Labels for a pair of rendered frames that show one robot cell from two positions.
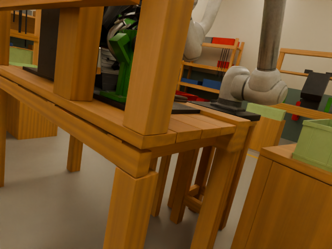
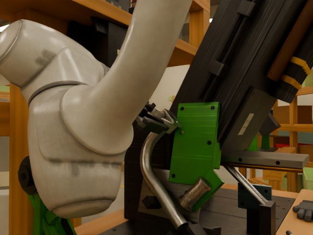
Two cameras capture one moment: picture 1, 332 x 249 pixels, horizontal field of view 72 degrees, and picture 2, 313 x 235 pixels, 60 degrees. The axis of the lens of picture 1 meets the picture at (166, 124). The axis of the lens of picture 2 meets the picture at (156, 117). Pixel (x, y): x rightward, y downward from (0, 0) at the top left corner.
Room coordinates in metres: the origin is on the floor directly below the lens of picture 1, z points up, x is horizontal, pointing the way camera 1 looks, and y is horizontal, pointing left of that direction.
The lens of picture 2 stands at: (1.11, -0.39, 1.22)
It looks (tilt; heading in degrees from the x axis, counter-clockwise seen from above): 1 degrees up; 85
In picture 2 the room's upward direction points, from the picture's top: straight up
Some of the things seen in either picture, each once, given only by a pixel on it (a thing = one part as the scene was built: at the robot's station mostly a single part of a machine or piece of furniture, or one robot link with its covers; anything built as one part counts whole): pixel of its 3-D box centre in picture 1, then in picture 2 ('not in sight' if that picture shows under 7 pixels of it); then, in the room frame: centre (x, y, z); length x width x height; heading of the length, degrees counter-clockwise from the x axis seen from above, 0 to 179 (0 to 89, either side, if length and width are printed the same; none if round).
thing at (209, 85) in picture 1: (185, 73); not in sight; (7.19, -0.26, 1.10); 3.01 x 0.55 x 2.20; 54
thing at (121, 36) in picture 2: not in sight; (114, 56); (1.05, 0.46, 1.42); 0.17 x 0.12 x 0.15; 51
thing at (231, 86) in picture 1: (235, 83); not in sight; (1.51, -0.39, 1.06); 0.18 x 0.16 x 0.22; 47
